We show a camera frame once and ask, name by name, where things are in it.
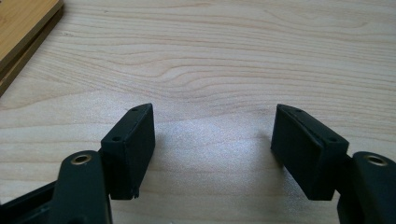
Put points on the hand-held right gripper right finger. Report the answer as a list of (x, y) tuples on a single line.
[(306, 155)]

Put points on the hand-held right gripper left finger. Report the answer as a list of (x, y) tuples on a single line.
[(130, 155)]

